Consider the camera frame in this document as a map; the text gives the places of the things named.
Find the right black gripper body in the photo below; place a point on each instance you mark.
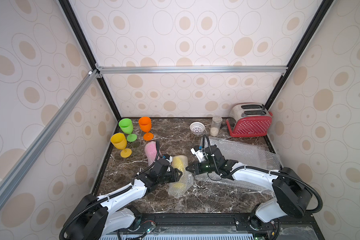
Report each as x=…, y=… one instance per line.
x=198, y=167

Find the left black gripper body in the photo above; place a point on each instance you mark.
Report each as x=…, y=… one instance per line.
x=169, y=176

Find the pink bubble glass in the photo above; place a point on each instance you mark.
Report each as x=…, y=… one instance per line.
x=151, y=151

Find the clear bubble wrap sheet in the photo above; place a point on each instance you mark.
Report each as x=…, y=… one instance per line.
x=246, y=154

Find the orange bubble glass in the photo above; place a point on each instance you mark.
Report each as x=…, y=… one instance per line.
x=145, y=124

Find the beige bubble glass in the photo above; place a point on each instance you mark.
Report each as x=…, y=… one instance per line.
x=120, y=142

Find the green wine glass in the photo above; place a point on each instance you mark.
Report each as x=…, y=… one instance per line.
x=126, y=125

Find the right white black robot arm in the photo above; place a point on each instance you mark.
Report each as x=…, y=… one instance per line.
x=293, y=197

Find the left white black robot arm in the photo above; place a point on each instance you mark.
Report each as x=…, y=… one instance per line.
x=108, y=204

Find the white sink strainer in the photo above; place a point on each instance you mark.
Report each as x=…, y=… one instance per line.
x=197, y=128

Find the clear jar with powder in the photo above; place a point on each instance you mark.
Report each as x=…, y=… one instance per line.
x=216, y=125

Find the red toaster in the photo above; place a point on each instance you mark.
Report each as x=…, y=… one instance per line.
x=248, y=120

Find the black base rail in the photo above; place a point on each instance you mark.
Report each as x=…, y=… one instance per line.
x=215, y=227

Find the horizontal aluminium rail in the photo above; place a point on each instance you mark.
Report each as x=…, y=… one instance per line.
x=190, y=70

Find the left diagonal aluminium rail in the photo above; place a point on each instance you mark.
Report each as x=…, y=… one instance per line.
x=21, y=168

